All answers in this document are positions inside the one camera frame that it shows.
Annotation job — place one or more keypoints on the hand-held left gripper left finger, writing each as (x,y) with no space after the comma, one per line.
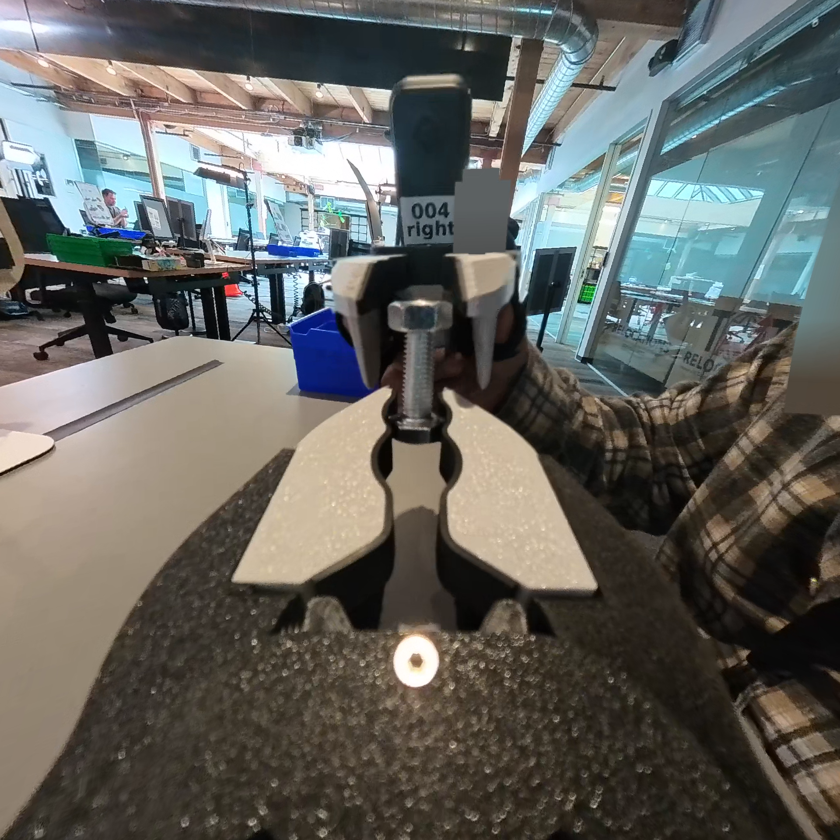
(321,499)

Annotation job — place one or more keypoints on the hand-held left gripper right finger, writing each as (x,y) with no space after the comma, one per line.
(512,512)

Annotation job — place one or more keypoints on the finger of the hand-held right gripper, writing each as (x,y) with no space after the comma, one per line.
(482,282)
(367,341)

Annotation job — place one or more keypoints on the blue plastic bin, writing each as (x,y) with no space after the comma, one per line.
(321,361)

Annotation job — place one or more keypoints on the steel hex bolt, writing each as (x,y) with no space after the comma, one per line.
(417,374)

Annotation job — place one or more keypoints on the steel hex nut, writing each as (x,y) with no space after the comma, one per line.
(420,433)

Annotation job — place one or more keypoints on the person's right forearm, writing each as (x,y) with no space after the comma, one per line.
(689,472)

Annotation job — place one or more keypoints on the person's right hand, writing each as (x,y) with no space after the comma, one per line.
(502,387)

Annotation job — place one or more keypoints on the black display board on stand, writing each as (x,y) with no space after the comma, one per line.
(551,279)

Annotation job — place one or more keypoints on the blue flat tray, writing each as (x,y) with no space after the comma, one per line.
(295,250)

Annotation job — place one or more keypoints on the black tripod light stand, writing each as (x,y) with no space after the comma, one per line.
(249,229)

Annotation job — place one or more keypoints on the black ceiling panel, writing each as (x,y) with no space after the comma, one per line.
(262,52)

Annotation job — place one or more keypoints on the black computer monitor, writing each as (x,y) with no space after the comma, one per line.
(156,216)
(184,223)

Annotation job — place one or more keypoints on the black office chair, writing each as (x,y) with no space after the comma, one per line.
(115,295)

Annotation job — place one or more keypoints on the wooden office desk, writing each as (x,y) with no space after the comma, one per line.
(85,266)

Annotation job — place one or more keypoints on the green plastic crate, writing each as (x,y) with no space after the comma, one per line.
(85,249)

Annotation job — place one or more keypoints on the white stand base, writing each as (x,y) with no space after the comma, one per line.
(19,449)

